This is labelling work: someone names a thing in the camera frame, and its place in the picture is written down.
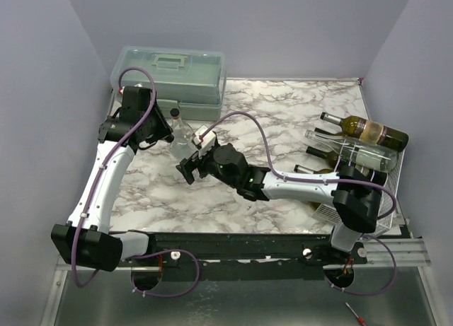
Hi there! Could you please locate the white wire wine rack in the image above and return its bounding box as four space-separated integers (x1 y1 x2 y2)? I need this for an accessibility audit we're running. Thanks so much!
314 152 404 236

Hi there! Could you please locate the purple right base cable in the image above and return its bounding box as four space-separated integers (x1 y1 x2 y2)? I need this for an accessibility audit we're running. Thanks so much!
323 233 398 298

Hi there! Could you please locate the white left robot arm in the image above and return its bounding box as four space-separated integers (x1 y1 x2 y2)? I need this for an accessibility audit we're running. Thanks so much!
50 86 173 272

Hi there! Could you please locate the tall clear glass bottle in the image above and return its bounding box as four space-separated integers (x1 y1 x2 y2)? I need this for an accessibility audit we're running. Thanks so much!
305 130 398 173

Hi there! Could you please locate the small clear black-capped bottle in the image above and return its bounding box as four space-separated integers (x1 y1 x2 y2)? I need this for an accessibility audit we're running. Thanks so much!
170 108 196 160

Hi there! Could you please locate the wine bottle on rack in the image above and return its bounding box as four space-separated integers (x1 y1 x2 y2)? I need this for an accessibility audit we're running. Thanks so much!
320 112 409 153
314 128 343 136

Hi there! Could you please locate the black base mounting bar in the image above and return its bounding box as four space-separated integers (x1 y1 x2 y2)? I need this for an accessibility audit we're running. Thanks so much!
116 230 369 283

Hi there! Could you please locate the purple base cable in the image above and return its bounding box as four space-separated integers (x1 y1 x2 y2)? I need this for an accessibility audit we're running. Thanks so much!
323 233 398 298
132 250 202 298

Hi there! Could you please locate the translucent green storage box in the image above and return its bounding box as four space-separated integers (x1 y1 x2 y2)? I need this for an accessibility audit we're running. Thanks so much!
110 46 227 122

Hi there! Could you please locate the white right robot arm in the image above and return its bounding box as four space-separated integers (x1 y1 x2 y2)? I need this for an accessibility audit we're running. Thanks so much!
176 144 382 264

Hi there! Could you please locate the top wine bottle on rack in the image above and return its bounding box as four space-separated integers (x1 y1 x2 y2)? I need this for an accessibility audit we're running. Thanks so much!
320 112 409 153

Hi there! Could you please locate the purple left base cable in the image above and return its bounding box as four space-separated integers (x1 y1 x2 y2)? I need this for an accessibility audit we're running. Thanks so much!
132 250 202 298

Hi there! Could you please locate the green wine bottle tan label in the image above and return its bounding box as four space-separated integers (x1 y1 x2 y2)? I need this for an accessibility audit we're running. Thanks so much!
294 165 337 175

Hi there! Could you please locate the red handled screwdriver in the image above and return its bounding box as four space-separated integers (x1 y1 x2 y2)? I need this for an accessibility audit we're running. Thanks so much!
345 303 367 326

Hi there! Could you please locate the green wine bottle silver neck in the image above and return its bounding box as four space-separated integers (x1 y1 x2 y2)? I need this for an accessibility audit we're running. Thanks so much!
308 202 325 214

